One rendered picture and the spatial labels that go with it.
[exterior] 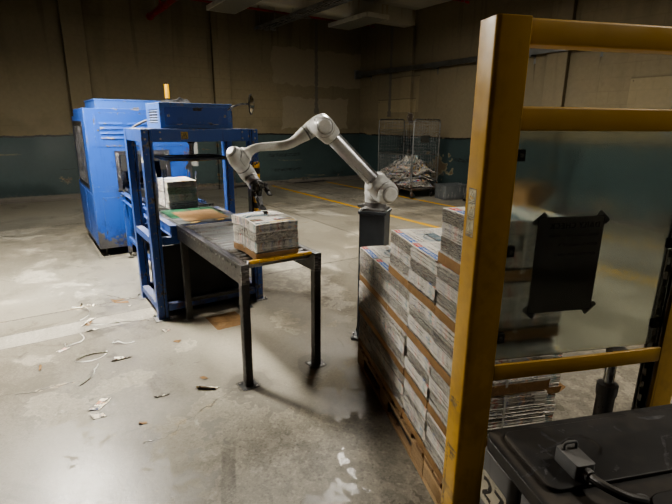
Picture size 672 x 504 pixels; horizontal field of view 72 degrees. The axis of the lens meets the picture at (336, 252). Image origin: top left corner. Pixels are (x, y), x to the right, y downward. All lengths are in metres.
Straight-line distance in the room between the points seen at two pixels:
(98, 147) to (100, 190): 0.50
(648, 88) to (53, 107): 10.74
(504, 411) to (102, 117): 5.32
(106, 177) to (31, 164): 5.18
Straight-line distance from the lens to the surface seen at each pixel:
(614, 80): 9.38
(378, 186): 3.11
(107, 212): 6.25
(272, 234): 2.82
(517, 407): 2.04
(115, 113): 6.19
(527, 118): 1.30
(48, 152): 11.29
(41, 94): 11.29
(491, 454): 1.43
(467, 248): 1.31
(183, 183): 4.74
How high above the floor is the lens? 1.61
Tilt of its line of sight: 15 degrees down
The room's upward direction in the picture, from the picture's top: 1 degrees clockwise
